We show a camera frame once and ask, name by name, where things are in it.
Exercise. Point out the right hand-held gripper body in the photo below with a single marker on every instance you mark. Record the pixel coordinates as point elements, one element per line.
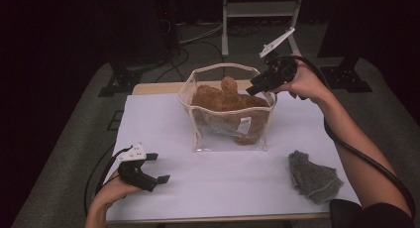
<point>284,71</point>

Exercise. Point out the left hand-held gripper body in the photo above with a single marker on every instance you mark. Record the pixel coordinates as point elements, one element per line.
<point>132,175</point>

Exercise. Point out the brown teddy bear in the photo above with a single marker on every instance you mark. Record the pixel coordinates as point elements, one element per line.
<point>224,100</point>

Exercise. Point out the clear plastic bag beige trim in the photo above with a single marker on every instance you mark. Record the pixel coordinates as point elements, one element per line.
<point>218,143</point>

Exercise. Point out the grey fuzzy doll garment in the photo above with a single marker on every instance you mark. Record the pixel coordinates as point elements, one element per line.
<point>313,181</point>

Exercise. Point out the person's right hand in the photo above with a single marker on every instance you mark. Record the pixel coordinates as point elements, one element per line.
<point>308,86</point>

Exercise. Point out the person's left hand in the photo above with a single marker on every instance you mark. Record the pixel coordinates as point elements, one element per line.
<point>110,195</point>

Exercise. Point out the black floor box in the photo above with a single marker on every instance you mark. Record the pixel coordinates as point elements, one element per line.
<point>115,120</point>

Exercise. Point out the black stand base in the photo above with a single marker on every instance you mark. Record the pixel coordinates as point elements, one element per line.
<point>346,79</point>
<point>120,82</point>

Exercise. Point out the white metal stand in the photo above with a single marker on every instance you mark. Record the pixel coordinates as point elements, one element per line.
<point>261,9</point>

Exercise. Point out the black upright stand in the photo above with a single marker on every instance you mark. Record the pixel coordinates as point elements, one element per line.
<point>169,23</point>

